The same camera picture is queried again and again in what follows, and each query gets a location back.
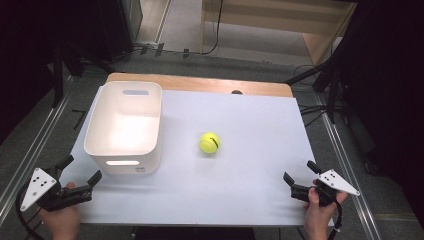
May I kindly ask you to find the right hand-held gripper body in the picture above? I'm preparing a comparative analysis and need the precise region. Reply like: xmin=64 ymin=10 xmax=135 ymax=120
xmin=290 ymin=169 xmax=361 ymax=208

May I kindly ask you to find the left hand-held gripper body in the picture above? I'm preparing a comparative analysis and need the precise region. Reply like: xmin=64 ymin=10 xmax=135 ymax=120
xmin=19 ymin=167 xmax=93 ymax=213

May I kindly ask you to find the white plastic storage bin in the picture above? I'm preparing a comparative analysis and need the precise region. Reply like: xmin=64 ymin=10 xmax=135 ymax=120
xmin=83 ymin=80 xmax=163 ymax=176

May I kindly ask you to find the yellow tennis ball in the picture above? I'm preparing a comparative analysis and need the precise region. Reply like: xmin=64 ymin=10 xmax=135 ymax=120
xmin=198 ymin=131 xmax=221 ymax=155

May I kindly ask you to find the person's right hand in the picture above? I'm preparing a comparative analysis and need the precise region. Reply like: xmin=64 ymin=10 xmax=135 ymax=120
xmin=302 ymin=179 xmax=349 ymax=240

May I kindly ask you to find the person's left hand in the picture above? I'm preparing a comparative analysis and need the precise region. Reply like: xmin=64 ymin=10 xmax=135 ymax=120
xmin=39 ymin=181 xmax=82 ymax=240

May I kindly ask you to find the white table mat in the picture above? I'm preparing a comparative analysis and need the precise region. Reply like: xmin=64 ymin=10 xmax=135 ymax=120
xmin=59 ymin=85 xmax=335 ymax=228

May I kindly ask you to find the black tripod stand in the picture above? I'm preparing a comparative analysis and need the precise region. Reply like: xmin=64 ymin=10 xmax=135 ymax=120
xmin=284 ymin=53 xmax=351 ymax=125

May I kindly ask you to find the wooden table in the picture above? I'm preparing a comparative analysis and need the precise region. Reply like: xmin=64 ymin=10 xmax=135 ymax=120
xmin=105 ymin=72 xmax=294 ymax=99

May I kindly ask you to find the dark cabinet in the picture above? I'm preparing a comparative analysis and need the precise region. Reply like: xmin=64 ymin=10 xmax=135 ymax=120
xmin=96 ymin=0 xmax=144 ymax=63

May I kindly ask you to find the wooden shelf unit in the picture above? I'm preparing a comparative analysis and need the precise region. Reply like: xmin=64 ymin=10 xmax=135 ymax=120
xmin=199 ymin=0 xmax=358 ymax=67

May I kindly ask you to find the metal floor rail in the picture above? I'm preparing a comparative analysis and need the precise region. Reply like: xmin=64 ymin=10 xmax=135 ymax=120
xmin=0 ymin=75 xmax=78 ymax=228
xmin=313 ymin=91 xmax=383 ymax=240

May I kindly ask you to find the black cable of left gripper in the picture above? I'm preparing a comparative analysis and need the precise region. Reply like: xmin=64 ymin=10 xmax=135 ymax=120
xmin=14 ymin=181 xmax=46 ymax=240

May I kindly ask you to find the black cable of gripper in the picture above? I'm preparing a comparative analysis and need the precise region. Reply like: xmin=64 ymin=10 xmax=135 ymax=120
xmin=14 ymin=181 xmax=46 ymax=240
xmin=328 ymin=199 xmax=344 ymax=240

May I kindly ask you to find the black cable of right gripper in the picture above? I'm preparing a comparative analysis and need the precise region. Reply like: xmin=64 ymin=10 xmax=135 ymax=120
xmin=328 ymin=199 xmax=344 ymax=240

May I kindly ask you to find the black floor cable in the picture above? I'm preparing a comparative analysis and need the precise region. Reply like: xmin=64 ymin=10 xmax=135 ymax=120
xmin=131 ymin=0 xmax=225 ymax=56

